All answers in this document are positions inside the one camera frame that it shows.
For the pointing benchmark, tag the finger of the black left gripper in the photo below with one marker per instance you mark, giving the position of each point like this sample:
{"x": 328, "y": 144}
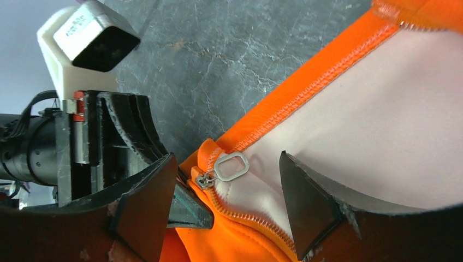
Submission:
{"x": 188, "y": 211}
{"x": 132, "y": 119}

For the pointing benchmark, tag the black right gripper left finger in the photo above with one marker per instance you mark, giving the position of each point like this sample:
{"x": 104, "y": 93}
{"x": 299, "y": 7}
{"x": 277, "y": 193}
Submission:
{"x": 125, "y": 220}

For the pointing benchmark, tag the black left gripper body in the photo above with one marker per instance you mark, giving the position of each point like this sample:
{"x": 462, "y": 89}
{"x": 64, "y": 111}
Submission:
{"x": 79, "y": 147}

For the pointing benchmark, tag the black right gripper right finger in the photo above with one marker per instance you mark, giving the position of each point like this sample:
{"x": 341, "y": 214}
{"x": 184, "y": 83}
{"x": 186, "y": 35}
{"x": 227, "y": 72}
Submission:
{"x": 332, "y": 222}

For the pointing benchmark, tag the orange zip jacket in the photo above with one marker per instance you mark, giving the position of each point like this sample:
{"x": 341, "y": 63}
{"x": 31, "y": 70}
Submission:
{"x": 378, "y": 110}

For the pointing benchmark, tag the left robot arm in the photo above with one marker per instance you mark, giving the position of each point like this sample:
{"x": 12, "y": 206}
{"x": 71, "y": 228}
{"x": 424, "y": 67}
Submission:
{"x": 28, "y": 147}

